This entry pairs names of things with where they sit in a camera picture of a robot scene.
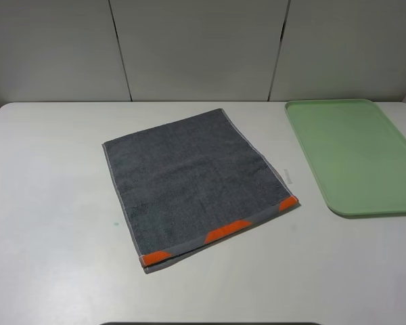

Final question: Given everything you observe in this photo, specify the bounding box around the grey towel with orange patches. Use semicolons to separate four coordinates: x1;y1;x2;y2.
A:
102;108;299;274

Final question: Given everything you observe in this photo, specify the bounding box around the light green plastic tray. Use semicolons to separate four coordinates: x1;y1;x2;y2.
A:
285;100;406;219

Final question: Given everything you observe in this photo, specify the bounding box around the small clear tape strip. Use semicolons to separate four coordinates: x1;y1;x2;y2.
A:
284;169;293;184

